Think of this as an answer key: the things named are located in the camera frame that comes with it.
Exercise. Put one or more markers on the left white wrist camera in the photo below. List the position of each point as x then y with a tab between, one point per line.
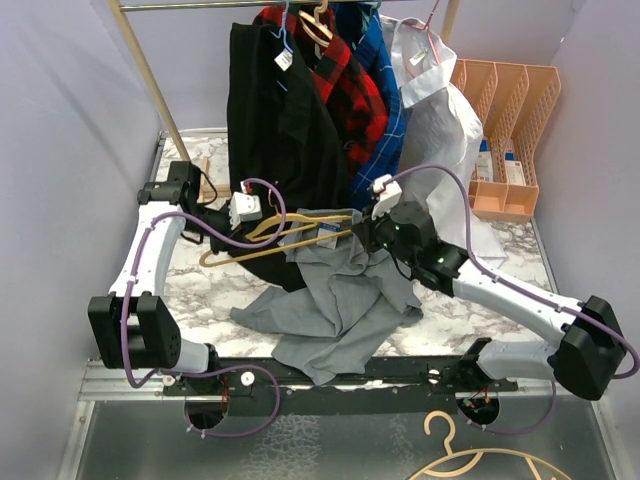
244	208

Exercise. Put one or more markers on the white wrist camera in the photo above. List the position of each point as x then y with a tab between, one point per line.
387	193
244	208

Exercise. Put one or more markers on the wooden clothes rack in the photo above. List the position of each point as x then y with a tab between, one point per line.
119	12

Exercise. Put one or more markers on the black hanging shirt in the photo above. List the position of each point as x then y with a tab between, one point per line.
279	128

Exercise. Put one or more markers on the orange plastic file organizer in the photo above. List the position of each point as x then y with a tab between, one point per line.
513	101

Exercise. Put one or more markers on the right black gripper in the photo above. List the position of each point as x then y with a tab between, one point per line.
365	229

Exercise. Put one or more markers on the blue wire hanger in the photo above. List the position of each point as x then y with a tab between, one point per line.
284	30

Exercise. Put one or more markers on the beige wooden hanger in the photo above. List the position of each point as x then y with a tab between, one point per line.
317	25

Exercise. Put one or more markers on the blue plaid shirt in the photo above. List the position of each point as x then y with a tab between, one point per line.
360	26

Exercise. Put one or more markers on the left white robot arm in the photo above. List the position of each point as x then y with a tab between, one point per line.
133	315

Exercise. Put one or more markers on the pink wire hanger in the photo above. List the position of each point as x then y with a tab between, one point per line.
425	28

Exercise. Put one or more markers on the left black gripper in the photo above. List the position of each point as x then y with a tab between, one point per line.
239	234

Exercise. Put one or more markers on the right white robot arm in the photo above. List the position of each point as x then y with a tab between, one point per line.
580	344

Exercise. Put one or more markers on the white hanging shirt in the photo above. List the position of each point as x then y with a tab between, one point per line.
441	128

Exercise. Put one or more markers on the white box in organizer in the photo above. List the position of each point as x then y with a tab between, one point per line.
514	170
484	170

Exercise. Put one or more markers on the red black plaid shirt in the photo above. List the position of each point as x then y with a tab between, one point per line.
350	95

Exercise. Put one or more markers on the yellow wire hanger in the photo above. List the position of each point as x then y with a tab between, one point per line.
298	223

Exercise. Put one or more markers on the beige hanger in foreground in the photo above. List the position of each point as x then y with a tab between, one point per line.
475	455

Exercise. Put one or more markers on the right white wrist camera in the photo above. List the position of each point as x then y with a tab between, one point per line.
387	193

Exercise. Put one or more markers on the grey button shirt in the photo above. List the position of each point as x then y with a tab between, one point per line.
332	305

